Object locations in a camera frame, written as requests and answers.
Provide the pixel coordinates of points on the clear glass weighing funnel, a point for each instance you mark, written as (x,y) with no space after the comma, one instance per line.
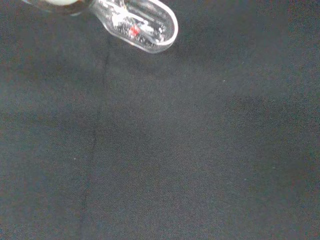
(145,27)

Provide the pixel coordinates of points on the black bench cloth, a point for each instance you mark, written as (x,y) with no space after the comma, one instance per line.
(175,140)

